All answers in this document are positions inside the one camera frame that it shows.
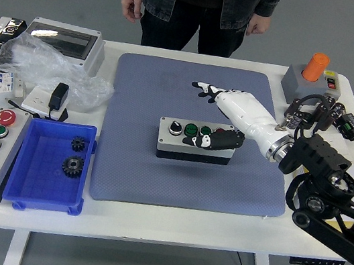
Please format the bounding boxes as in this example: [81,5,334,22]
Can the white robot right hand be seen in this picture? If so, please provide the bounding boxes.
[181,79,293,162]

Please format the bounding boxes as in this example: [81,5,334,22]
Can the person's left hand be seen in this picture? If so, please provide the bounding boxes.
[246,11,272,40]

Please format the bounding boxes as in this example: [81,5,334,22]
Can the person's right hand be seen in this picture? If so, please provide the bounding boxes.
[117,0,146,25]

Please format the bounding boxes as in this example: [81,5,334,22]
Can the four-button grey control box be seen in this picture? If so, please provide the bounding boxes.
[153,113,240,171]

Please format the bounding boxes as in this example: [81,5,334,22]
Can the black cylindrical capacitor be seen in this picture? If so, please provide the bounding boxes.
[320,94,337,111]
[285,109,306,131]
[330,101,347,119]
[284,96,304,121]
[310,100,331,126]
[316,107,340,133]

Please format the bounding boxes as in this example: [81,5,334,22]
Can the grey block base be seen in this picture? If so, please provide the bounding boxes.
[278,62,332,109]

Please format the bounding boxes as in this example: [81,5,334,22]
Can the person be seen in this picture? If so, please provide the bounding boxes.
[109,0,287,68]

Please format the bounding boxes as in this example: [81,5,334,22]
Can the orange cylinder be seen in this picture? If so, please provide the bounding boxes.
[300,50,331,84]

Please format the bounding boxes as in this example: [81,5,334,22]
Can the grey distribution box dark window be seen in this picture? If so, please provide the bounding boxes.
[18,14,109,80]

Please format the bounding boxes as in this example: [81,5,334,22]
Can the black module green terminals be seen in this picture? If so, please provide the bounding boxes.
[331,110,354,142]

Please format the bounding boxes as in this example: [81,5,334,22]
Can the clear plastic bag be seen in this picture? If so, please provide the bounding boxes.
[0,30,122,114]

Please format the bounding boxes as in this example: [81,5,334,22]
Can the black power adapter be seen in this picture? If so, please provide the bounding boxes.
[46,81,74,123]

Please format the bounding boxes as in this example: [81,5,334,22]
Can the blue-grey padded mat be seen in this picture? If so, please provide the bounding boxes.
[86,47,308,231]

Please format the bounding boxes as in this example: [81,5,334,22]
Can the small black gear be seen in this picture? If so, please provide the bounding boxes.
[69,136,87,154]

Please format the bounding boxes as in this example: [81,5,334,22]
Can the black table control panel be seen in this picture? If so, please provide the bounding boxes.
[288,253,345,265]

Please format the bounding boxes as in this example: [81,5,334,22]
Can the large black gear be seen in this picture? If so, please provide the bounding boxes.
[60,153,86,178]

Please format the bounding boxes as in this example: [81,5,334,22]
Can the blue plastic bin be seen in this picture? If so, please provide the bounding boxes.
[0,113,101,221]

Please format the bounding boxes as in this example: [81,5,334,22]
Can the white wall socket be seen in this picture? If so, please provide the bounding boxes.
[19,83,69,120]

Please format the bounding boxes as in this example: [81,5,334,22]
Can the black adapter cord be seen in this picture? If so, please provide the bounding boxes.
[5,97,53,119]

